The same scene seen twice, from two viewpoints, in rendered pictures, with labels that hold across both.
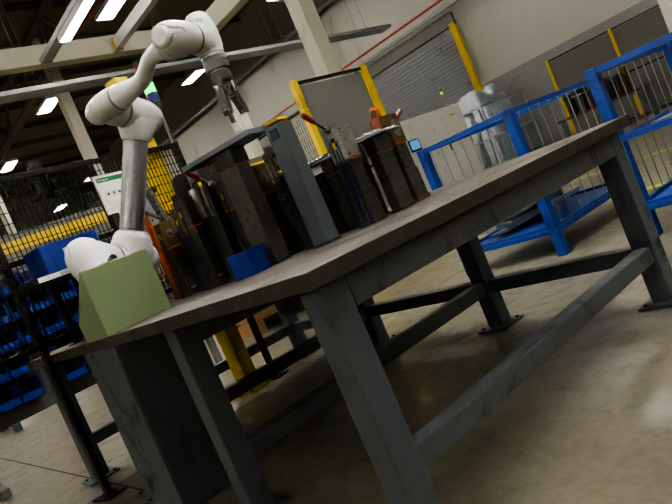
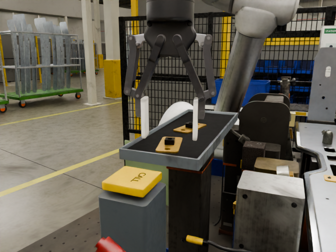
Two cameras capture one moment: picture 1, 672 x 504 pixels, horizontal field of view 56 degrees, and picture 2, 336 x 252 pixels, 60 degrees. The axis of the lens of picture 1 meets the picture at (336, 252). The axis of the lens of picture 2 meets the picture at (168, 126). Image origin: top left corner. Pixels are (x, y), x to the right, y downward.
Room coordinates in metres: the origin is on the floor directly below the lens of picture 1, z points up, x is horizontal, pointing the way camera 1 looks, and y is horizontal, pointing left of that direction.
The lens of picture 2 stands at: (2.15, -0.35, 1.32)
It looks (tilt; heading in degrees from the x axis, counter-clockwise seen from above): 14 degrees down; 75
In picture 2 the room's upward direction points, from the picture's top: straight up
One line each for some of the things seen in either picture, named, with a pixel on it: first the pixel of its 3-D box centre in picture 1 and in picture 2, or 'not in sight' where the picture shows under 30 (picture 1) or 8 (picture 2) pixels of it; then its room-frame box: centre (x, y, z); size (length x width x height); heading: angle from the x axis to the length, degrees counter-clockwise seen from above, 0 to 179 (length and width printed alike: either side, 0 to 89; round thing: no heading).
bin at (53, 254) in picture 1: (65, 255); (240, 92); (2.98, 1.16, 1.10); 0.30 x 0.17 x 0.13; 140
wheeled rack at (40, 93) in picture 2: not in sight; (40, 68); (0.91, 8.10, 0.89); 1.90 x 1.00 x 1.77; 41
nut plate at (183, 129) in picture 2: not in sight; (190, 125); (2.35, 0.23, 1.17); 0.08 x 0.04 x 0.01; 40
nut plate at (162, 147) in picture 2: not in sight; (169, 141); (2.28, 0.13, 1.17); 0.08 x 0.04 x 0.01; 67
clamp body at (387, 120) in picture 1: (401, 159); not in sight; (2.57, -0.39, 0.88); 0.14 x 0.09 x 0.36; 143
